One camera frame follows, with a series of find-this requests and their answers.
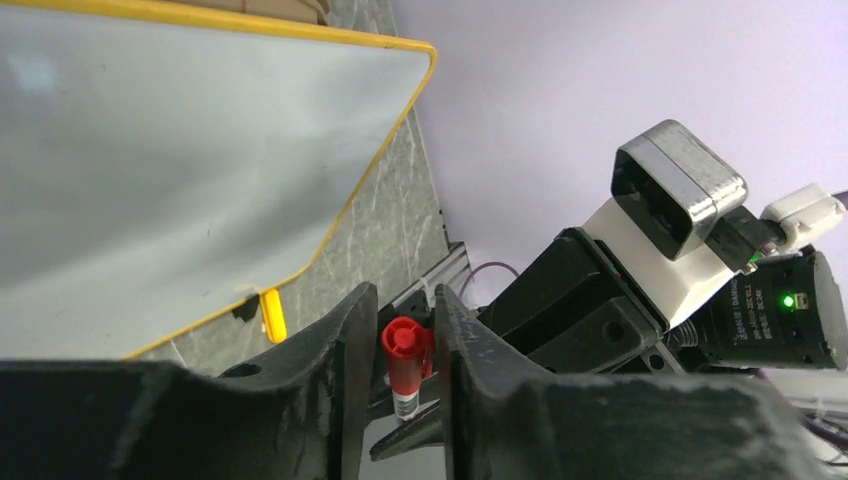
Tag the aluminium rail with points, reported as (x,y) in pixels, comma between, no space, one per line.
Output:
(452,270)

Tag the red marker cap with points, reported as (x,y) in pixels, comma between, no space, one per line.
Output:
(409,351)

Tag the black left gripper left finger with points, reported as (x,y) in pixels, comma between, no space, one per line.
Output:
(296,411)

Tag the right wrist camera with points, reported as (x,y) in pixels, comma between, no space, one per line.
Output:
(674,187)

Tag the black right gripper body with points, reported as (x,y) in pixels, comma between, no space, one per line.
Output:
(576,309)

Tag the yellow framed whiteboard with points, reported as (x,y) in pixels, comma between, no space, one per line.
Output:
(162,162)

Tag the white red whiteboard marker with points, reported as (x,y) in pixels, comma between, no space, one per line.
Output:
(406,405)

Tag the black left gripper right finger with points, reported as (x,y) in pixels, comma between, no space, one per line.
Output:
(505,417)

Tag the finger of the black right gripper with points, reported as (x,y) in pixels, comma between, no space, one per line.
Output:
(424,430)

